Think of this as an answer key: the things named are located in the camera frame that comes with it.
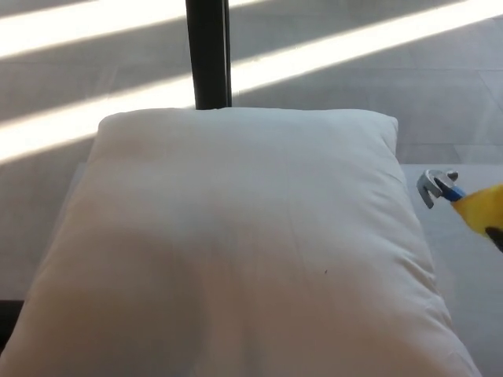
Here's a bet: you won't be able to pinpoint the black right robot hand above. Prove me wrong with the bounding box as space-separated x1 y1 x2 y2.
484 225 503 253

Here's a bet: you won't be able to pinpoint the claw hammer blue neck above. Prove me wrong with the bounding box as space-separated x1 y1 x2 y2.
416 168 469 210

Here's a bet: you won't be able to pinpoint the white pillow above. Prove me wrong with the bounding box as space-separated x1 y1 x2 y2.
0 106 483 377

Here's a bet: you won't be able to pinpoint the black vertical post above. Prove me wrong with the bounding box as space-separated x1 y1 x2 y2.
184 0 233 111

